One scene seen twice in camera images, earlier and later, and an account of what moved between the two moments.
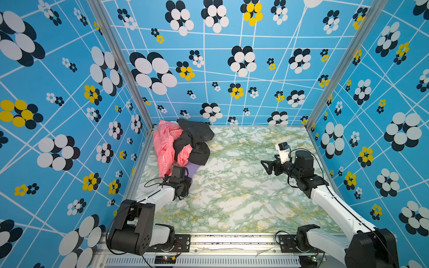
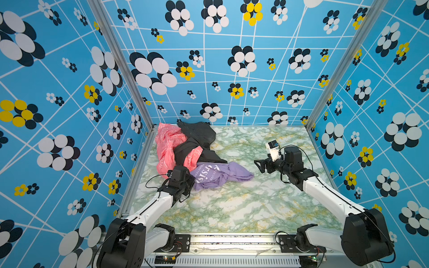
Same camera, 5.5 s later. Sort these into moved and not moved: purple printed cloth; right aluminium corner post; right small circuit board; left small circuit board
Moved: purple printed cloth
Not moved: left small circuit board; right small circuit board; right aluminium corner post
